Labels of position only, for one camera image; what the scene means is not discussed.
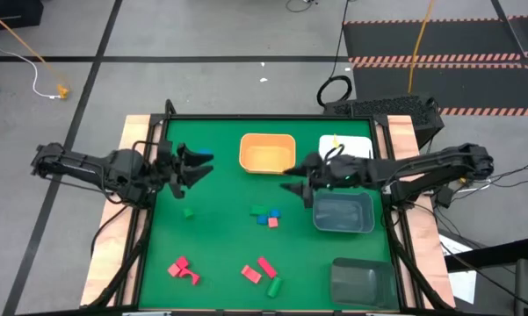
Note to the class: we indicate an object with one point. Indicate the small blue block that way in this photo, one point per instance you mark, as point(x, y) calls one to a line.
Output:
point(275, 213)
point(262, 220)

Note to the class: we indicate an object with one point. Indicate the white paper sheet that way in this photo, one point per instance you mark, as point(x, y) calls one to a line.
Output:
point(463, 285)

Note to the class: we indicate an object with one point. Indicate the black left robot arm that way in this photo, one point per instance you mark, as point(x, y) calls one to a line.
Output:
point(92, 167)

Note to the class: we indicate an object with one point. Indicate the green cylinder block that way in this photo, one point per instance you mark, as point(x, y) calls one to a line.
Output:
point(274, 287)

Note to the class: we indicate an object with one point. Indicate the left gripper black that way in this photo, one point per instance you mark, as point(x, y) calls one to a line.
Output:
point(167, 169)

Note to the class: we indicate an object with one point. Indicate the long red block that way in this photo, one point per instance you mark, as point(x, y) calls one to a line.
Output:
point(250, 274)
point(267, 267)

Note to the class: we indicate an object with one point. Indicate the small green cube block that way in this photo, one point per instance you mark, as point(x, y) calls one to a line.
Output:
point(188, 213)

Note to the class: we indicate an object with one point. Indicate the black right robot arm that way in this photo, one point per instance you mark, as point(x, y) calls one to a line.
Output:
point(443, 164)

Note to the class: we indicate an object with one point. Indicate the green rectangular block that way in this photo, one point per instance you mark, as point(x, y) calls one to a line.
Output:
point(258, 210)

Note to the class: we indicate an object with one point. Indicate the blue-grey plastic bin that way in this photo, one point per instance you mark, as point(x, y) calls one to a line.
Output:
point(342, 213)

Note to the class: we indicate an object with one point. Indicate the red arch block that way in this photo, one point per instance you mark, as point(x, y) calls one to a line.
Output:
point(191, 275)

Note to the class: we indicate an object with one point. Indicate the red cube block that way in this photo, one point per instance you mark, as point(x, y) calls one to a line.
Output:
point(182, 262)
point(174, 269)

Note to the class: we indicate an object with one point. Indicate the dark green plastic bin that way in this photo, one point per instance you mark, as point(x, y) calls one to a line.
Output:
point(364, 283)

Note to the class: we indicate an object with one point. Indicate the orange plastic bin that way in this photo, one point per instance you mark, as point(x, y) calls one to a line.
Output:
point(268, 158)

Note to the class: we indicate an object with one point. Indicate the black box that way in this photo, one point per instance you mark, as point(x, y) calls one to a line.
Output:
point(9, 13)

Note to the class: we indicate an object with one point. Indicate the black perforated computer tower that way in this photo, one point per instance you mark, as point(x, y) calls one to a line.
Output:
point(378, 107)

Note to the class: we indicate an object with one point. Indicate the long blue block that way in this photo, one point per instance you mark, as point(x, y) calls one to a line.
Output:
point(205, 151)

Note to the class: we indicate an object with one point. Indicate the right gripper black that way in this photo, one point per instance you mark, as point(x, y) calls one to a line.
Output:
point(347, 169)

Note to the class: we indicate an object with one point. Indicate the black floor mat striped edge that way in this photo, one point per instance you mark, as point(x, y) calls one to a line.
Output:
point(443, 39)

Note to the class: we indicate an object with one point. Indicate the small yellow piece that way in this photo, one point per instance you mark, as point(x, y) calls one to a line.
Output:
point(335, 140)

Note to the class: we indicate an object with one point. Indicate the small pink-red cube block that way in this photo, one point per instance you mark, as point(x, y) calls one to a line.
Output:
point(272, 222)

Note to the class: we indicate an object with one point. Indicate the white plastic bin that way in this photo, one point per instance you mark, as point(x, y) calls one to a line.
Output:
point(356, 145)

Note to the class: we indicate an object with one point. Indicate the black beam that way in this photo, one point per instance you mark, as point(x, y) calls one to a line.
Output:
point(496, 254)

